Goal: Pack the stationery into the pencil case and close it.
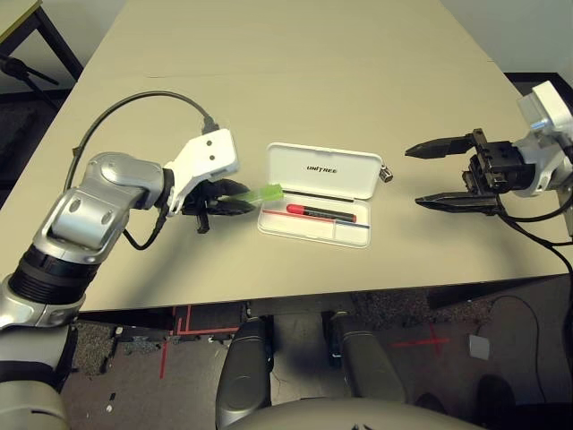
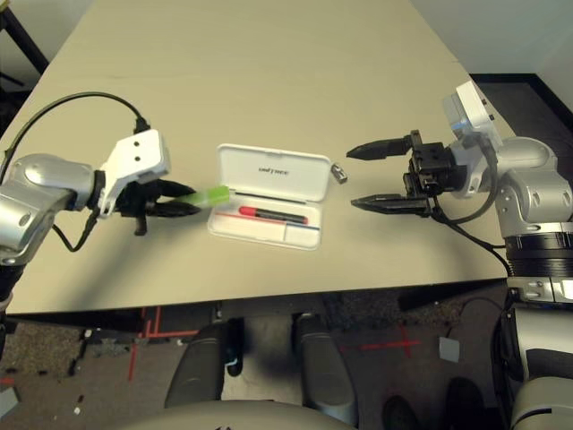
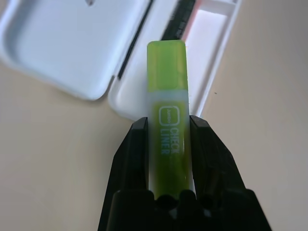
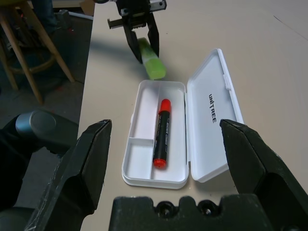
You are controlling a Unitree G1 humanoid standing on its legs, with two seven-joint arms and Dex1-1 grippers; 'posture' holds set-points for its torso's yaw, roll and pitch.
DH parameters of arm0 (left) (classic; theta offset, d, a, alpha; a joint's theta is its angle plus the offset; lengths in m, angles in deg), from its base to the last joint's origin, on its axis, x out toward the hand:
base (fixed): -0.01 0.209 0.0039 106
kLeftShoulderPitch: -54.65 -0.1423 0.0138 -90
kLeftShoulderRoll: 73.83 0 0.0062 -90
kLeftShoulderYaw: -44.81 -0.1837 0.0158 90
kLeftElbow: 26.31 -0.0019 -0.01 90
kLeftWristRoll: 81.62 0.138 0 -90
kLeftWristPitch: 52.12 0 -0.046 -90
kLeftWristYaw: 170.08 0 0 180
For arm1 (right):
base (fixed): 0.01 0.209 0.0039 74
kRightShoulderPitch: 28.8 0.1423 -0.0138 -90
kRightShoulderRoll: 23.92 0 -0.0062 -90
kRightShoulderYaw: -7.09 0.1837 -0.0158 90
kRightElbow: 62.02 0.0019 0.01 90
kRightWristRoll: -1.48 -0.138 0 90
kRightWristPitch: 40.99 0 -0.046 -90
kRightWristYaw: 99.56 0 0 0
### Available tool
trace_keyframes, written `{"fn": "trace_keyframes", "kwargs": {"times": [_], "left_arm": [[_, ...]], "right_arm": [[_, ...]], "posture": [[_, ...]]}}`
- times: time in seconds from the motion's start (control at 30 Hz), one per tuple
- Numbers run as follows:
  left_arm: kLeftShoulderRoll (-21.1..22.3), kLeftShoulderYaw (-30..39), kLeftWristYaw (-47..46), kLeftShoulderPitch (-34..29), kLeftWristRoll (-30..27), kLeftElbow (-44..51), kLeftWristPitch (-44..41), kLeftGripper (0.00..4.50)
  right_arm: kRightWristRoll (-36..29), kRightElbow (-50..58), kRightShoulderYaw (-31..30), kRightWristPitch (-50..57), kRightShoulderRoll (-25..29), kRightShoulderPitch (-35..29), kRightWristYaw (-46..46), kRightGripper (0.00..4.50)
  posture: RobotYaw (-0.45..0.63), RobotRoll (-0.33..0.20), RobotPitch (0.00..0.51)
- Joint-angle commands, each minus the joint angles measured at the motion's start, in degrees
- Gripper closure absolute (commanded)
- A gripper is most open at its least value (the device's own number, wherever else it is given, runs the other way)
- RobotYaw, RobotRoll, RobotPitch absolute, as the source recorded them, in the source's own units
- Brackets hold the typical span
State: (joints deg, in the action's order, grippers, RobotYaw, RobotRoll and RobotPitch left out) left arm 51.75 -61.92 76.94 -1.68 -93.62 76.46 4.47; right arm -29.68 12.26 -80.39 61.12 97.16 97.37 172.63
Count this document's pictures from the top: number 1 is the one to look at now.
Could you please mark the grey robot right leg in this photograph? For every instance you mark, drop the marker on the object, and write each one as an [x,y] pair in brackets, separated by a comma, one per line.
[367,363]

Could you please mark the white plastic pencil case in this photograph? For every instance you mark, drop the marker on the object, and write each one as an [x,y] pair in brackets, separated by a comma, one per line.
[322,170]

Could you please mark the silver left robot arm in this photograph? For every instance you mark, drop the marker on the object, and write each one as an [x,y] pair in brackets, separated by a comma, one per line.
[85,210]

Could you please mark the black table foot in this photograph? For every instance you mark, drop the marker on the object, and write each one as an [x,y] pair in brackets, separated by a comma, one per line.
[452,298]

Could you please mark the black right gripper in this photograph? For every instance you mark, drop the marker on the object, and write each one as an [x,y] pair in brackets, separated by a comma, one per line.
[501,165]

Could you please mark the black framed side table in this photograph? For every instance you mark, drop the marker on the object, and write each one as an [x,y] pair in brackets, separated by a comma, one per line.
[58,49]

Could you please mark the grey square floor pad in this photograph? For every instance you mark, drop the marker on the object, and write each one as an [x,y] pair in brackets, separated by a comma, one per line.
[479,346]

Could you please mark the red floor tape lines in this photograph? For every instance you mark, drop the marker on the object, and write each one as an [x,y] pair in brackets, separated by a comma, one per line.
[188,320]

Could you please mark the black shoe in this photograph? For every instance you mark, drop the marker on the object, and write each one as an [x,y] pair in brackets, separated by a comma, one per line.
[430,403]

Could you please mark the red and black marker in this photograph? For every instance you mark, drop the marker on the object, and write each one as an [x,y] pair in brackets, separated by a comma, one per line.
[313,212]

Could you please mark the grey robot torso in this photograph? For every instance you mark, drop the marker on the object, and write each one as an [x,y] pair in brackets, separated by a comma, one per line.
[340,416]

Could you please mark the grey robot leg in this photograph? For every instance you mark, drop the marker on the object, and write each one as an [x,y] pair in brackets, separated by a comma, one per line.
[246,376]
[367,363]

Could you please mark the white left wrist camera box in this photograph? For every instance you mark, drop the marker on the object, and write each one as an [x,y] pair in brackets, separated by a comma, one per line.
[210,150]

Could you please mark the green highlighter pen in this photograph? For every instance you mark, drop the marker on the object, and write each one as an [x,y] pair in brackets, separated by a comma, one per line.
[268,192]

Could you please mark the black tripod stand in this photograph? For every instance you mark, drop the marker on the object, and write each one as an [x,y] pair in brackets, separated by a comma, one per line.
[18,67]

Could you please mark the grey robot left leg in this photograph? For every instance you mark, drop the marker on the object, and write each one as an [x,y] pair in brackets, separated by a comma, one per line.
[246,376]

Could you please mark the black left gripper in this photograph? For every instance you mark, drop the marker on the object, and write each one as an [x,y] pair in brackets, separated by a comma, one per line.
[201,203]

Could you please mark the small silver metal clip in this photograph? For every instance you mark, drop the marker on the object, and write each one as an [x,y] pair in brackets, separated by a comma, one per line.
[386,174]

